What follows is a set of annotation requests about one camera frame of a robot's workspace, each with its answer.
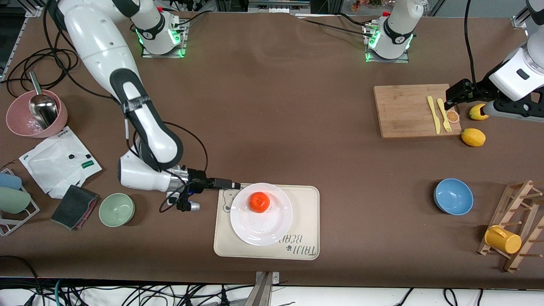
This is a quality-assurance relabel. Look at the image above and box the orange fruit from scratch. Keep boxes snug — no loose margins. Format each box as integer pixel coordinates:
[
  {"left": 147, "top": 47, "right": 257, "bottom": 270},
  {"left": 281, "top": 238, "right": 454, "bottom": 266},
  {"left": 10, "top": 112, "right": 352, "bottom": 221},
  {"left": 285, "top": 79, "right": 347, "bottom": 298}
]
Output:
[{"left": 249, "top": 192, "right": 271, "bottom": 213}]

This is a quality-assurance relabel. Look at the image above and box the white round plate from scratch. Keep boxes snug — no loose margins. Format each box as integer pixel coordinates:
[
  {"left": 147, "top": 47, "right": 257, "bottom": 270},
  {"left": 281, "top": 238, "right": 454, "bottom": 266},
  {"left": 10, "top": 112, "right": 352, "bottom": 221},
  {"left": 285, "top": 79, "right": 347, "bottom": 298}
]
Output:
[{"left": 230, "top": 183, "right": 293, "bottom": 247}]

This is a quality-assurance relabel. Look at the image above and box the yellow plastic fork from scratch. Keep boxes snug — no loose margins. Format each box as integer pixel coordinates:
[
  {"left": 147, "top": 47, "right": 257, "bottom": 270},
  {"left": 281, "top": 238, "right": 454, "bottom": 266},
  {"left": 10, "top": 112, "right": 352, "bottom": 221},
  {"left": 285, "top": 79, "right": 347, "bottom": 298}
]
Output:
[{"left": 437, "top": 98, "right": 453, "bottom": 133}]

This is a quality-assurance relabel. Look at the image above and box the yellow plastic knife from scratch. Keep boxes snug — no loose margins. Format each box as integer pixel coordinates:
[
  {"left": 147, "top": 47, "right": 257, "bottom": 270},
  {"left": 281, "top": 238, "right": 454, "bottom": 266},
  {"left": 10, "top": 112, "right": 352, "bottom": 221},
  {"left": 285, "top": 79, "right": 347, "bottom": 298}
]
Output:
[{"left": 427, "top": 96, "right": 441, "bottom": 135}]

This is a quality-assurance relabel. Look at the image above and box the yellow lemon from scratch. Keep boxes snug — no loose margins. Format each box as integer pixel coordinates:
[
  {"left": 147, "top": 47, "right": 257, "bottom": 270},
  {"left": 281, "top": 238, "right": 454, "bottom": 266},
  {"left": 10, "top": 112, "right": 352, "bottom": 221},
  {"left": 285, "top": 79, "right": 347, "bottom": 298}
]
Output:
[
  {"left": 469, "top": 103, "right": 490, "bottom": 121},
  {"left": 461, "top": 128, "right": 486, "bottom": 147}
]

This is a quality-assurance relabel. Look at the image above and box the wooden cutting board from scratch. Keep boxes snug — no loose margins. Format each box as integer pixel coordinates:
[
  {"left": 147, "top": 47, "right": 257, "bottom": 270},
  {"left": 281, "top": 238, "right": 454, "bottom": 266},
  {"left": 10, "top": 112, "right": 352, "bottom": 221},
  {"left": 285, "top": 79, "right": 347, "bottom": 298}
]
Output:
[{"left": 374, "top": 84, "right": 462, "bottom": 139}]

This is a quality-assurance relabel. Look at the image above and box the cream tray with bear print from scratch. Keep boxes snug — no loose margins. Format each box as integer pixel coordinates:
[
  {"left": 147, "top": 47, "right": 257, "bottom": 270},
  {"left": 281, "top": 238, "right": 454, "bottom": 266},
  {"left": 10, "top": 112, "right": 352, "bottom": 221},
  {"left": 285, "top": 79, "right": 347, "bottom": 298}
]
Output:
[{"left": 213, "top": 183, "right": 320, "bottom": 261}]

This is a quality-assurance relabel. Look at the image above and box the pale green bowl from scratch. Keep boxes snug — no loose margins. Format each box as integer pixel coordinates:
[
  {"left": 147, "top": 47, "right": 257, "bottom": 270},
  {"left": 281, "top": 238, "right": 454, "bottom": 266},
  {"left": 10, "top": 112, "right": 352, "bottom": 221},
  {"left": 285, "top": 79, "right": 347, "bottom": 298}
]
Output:
[{"left": 99, "top": 193, "right": 136, "bottom": 228}]

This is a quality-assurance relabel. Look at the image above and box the blue bowl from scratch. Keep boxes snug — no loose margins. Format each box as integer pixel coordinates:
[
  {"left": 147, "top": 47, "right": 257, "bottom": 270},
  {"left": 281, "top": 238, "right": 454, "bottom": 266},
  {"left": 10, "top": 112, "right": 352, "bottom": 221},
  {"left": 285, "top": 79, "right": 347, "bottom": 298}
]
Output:
[{"left": 433, "top": 178, "right": 474, "bottom": 216}]

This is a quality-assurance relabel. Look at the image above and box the dark grey folded cloth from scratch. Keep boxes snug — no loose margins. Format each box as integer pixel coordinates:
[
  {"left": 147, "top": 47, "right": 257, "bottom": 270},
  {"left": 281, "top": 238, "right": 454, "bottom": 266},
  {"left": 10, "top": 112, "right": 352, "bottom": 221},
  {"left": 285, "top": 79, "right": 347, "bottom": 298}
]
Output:
[{"left": 51, "top": 184, "right": 99, "bottom": 231}]

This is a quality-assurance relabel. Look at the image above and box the wooden peg mug rack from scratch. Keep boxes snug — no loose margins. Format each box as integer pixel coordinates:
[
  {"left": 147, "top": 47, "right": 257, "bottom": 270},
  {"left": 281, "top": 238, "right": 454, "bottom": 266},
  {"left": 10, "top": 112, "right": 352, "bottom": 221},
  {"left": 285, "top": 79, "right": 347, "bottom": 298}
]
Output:
[{"left": 477, "top": 180, "right": 544, "bottom": 273}]

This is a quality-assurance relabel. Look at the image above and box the white plastic bag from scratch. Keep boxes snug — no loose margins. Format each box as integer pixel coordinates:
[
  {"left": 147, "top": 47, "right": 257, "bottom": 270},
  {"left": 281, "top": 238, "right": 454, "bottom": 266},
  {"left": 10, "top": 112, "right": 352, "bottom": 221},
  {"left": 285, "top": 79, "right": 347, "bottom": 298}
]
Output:
[{"left": 19, "top": 126, "right": 103, "bottom": 199}]

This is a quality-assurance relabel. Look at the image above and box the yellow mug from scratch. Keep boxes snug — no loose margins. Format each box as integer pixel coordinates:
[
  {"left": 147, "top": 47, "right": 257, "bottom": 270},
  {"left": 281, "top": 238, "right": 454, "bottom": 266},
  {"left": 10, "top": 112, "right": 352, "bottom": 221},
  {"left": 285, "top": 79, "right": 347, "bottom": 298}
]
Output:
[{"left": 484, "top": 225, "right": 522, "bottom": 255}]

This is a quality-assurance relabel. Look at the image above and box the metal scoop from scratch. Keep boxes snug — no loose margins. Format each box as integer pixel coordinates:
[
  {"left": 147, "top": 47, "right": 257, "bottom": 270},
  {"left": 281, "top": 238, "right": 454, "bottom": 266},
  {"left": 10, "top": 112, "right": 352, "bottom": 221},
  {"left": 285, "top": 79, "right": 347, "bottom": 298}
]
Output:
[{"left": 28, "top": 71, "right": 59, "bottom": 130}]

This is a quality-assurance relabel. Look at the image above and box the pale green cup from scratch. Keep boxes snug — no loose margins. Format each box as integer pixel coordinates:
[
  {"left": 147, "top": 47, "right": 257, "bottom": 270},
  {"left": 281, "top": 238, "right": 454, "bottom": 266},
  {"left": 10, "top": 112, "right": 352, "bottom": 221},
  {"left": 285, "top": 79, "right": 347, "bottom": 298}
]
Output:
[{"left": 0, "top": 187, "right": 31, "bottom": 214}]

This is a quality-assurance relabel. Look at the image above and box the light blue cup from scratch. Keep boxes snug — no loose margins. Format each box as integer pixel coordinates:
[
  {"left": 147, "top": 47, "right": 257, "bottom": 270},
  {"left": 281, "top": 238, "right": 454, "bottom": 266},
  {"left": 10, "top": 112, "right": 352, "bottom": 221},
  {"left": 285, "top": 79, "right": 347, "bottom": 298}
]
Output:
[{"left": 0, "top": 173, "right": 23, "bottom": 190}]

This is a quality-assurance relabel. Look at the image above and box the pink bowl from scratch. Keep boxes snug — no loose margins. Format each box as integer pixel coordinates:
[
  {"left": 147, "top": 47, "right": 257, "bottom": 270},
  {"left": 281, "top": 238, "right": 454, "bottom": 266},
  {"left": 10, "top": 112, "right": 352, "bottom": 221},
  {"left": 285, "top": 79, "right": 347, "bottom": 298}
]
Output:
[{"left": 6, "top": 89, "right": 68, "bottom": 139}]

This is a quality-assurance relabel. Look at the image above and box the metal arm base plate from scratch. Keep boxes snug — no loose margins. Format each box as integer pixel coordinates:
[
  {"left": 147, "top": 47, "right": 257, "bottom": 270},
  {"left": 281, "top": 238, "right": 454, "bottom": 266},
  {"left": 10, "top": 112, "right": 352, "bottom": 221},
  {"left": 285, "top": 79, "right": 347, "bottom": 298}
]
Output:
[
  {"left": 365, "top": 23, "right": 411, "bottom": 63},
  {"left": 142, "top": 19, "right": 188, "bottom": 59}
]

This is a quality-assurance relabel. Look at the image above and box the aluminium table edge bracket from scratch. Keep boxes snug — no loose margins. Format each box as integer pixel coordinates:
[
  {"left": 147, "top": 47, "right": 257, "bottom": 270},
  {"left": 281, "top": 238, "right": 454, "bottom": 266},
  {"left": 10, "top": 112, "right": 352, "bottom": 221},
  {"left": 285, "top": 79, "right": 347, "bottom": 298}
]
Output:
[{"left": 254, "top": 271, "right": 280, "bottom": 306}]

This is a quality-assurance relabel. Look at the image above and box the white wire cup rack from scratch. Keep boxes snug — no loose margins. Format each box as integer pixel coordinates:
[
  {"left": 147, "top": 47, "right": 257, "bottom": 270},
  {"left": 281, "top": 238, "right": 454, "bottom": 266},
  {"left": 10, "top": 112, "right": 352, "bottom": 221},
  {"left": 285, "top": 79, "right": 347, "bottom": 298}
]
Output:
[{"left": 0, "top": 169, "right": 40, "bottom": 237}]

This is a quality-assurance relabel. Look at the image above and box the coiled black table cable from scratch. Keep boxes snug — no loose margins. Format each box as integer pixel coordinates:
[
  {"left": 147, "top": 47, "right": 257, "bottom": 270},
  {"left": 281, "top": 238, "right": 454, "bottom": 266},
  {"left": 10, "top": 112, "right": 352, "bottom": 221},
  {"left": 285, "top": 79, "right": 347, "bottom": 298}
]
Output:
[{"left": 5, "top": 19, "right": 80, "bottom": 99}]

